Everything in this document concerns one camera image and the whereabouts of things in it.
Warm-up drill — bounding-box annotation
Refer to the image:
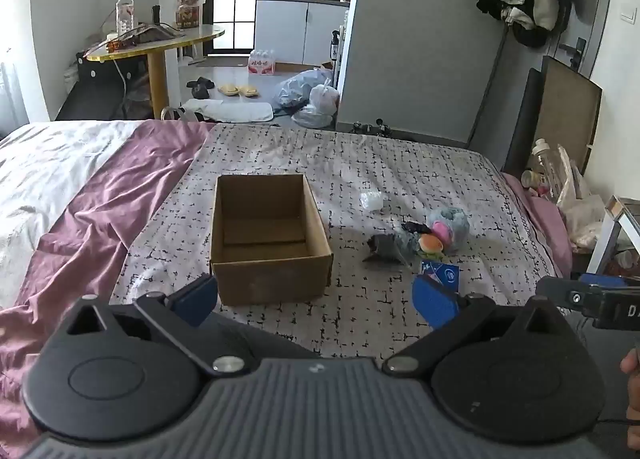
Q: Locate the burger plush toy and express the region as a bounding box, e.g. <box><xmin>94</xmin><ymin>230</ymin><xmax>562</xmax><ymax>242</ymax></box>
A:
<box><xmin>419</xmin><ymin>234</ymin><xmax>445</xmax><ymax>260</ymax></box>

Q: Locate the clear plastic bag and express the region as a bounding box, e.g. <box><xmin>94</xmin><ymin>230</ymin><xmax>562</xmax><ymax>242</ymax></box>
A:
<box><xmin>291</xmin><ymin>106</ymin><xmax>337</xmax><ymax>129</ymax></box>

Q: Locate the white kitchen cabinet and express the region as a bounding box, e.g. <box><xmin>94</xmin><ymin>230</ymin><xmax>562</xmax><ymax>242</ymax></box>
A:
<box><xmin>254</xmin><ymin>0</ymin><xmax>351</xmax><ymax>66</ymax></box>

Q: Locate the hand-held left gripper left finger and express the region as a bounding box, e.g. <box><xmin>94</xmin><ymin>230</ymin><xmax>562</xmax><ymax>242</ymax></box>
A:
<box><xmin>62</xmin><ymin>274</ymin><xmax>251</xmax><ymax>378</ymax></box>

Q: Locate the grey cloth toy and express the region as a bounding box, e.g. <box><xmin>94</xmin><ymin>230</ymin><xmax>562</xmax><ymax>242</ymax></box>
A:
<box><xmin>363</xmin><ymin>231</ymin><xmax>421</xmax><ymax>266</ymax></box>

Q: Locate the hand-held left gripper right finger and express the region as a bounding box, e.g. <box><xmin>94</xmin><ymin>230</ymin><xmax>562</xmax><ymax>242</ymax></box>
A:
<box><xmin>381</xmin><ymin>274</ymin><xmax>572</xmax><ymax>378</ymax></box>

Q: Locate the red snack bag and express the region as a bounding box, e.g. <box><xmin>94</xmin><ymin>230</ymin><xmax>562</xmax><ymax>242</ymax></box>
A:
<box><xmin>173</xmin><ymin>0</ymin><xmax>207</xmax><ymax>31</ymax></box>

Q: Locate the white red-print plastic bag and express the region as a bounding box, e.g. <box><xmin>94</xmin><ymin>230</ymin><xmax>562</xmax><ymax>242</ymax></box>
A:
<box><xmin>308</xmin><ymin>79</ymin><xmax>341</xmax><ymax>114</ymax></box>

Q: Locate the blue packet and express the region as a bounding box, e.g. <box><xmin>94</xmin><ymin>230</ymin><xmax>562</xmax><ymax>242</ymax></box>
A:
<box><xmin>420</xmin><ymin>260</ymin><xmax>461</xmax><ymax>290</ymax></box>

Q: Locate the white handbag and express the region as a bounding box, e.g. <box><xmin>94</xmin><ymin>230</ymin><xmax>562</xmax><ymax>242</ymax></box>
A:
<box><xmin>159</xmin><ymin>106</ymin><xmax>202</xmax><ymax>122</ymax></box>

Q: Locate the round yellow-edged table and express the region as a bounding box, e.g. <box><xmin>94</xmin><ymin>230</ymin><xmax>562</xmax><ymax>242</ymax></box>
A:
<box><xmin>85</xmin><ymin>23</ymin><xmax>226</xmax><ymax>120</ymax></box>

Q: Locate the brown wooden board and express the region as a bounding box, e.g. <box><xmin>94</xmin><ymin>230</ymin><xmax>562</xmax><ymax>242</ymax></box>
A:
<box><xmin>532</xmin><ymin>55</ymin><xmax>604</xmax><ymax>176</ymax></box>

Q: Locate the grey-blue plastic bag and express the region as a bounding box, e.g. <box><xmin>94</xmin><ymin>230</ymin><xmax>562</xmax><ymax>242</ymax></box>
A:
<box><xmin>271</xmin><ymin>68</ymin><xmax>335</xmax><ymax>113</ymax></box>

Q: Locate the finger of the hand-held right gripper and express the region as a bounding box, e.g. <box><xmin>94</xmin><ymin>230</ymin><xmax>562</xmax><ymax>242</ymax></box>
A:
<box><xmin>536</xmin><ymin>276</ymin><xmax>598</xmax><ymax>321</ymax></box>
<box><xmin>579</xmin><ymin>273</ymin><xmax>640</xmax><ymax>290</ymax></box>

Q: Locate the pack of water bottles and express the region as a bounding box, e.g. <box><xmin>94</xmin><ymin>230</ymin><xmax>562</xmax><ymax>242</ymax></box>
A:
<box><xmin>248</xmin><ymin>49</ymin><xmax>278</xmax><ymax>76</ymax></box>

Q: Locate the white quilt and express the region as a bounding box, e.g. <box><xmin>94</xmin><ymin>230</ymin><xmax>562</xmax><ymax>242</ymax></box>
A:
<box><xmin>0</xmin><ymin>120</ymin><xmax>143</xmax><ymax>297</ymax></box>

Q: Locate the blue-grey plush toy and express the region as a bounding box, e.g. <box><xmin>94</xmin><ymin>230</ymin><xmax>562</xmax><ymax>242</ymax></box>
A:
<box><xmin>427</xmin><ymin>208</ymin><xmax>472</xmax><ymax>255</ymax></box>

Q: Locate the brown cardboard box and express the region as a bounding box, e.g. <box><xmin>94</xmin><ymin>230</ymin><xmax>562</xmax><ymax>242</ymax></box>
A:
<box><xmin>210</xmin><ymin>173</ymin><xmax>334</xmax><ymax>307</ymax></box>

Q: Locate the black cabinet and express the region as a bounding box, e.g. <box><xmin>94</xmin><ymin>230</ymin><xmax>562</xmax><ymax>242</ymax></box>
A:
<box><xmin>55</xmin><ymin>51</ymin><xmax>153</xmax><ymax>121</ymax></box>

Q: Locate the door handle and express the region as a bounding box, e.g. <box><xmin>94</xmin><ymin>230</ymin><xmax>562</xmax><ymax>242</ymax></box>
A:
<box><xmin>558</xmin><ymin>37</ymin><xmax>587</xmax><ymax>71</ymax></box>

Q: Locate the person's right hand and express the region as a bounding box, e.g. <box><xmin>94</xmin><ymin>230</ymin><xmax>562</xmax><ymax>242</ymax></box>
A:
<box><xmin>619</xmin><ymin>346</ymin><xmax>640</xmax><ymax>422</ymax></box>

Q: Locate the clear water bottle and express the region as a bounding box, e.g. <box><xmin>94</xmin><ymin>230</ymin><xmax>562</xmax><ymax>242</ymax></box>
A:
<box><xmin>116</xmin><ymin>0</ymin><xmax>137</xmax><ymax>37</ymax></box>

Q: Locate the clear plastic bottle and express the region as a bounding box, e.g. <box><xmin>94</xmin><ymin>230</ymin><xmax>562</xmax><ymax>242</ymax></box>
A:
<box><xmin>530</xmin><ymin>138</ymin><xmax>564</xmax><ymax>200</ymax></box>

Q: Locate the pink blanket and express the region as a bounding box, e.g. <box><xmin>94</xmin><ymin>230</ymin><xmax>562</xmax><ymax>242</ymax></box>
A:
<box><xmin>0</xmin><ymin>119</ymin><xmax>217</xmax><ymax>459</ymax></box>

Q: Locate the black board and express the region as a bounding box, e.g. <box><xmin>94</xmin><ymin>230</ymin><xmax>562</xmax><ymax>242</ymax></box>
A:
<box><xmin>501</xmin><ymin>67</ymin><xmax>544</xmax><ymax>180</ymax></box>

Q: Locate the white floor mat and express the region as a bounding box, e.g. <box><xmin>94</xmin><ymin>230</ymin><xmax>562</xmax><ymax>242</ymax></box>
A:
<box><xmin>180</xmin><ymin>99</ymin><xmax>275</xmax><ymax>124</ymax></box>

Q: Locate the black-patterned white bedsheet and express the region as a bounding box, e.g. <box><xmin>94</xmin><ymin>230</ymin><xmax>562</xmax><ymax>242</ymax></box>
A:
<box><xmin>107</xmin><ymin>123</ymin><xmax>565</xmax><ymax>361</ymax></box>

